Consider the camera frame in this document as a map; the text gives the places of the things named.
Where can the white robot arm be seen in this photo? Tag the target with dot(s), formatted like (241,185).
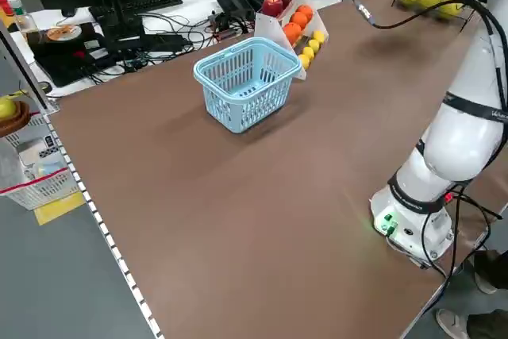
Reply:
(456,144)

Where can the light blue plastic basket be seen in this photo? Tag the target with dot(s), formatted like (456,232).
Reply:
(226,112)

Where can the white tiered display shelf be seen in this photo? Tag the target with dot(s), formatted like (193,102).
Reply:
(274,31)

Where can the yellow lemon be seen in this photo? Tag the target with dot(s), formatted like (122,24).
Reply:
(305,61)
(319,36)
(314,44)
(308,52)

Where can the orange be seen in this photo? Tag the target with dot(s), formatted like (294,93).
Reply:
(291,32)
(305,10)
(299,19)

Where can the black monitor stand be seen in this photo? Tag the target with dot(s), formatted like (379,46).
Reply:
(123,17)

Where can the black desk mat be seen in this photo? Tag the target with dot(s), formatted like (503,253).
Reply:
(67,61)

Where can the yellow sheet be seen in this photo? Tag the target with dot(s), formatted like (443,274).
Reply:
(55,210)

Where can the white plate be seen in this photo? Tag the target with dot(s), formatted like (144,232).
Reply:
(63,32)

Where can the brown bowl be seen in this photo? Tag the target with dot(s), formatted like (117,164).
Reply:
(18,120)

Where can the person's grey shoe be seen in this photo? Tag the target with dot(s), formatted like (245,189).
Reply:
(485,283)
(452,323)

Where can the clear bottle with white cap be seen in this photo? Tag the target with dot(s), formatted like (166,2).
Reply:
(21,17)

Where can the person's leg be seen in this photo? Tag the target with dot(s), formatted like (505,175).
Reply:
(490,323)

